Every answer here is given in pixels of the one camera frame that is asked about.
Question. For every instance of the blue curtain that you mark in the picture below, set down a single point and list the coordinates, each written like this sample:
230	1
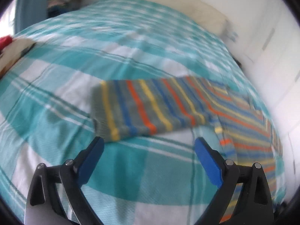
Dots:
29	12

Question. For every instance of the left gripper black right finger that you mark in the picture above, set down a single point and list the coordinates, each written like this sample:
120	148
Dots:
254	204

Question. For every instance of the teal white plaid bedspread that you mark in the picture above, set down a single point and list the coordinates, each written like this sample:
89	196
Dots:
45	111

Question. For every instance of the patterned cushion at bedside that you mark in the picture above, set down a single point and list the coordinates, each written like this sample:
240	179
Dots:
12	50

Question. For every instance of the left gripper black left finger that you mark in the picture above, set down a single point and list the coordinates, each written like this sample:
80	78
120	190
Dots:
43	204

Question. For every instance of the multicolour striped knit sweater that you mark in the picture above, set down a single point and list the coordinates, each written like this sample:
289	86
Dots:
149	172

